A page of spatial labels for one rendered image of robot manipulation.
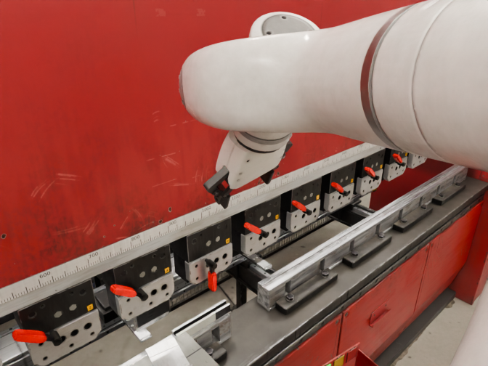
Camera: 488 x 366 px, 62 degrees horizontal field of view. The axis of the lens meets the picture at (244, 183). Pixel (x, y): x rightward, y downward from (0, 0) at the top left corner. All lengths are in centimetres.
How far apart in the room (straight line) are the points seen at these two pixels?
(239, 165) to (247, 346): 92
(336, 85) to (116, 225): 73
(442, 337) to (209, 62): 265
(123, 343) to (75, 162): 196
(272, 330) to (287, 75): 119
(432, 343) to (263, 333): 158
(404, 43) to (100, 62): 66
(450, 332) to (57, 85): 264
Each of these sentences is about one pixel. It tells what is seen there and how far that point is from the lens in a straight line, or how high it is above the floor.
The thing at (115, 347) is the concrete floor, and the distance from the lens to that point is 269.
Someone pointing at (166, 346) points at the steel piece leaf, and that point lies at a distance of 125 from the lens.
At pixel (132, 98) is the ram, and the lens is 86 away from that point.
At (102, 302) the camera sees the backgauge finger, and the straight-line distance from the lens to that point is 138.
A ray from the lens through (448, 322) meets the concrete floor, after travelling 301.
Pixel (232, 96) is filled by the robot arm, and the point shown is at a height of 182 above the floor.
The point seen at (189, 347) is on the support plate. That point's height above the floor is 100.
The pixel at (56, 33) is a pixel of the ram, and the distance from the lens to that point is 79.
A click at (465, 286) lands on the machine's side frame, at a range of 315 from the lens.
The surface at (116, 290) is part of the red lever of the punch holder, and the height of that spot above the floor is 131.
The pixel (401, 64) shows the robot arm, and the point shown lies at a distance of 22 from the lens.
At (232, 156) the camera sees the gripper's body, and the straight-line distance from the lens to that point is 56.
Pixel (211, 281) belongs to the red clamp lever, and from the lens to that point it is 114.
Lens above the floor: 191
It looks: 26 degrees down
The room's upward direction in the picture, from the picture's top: straight up
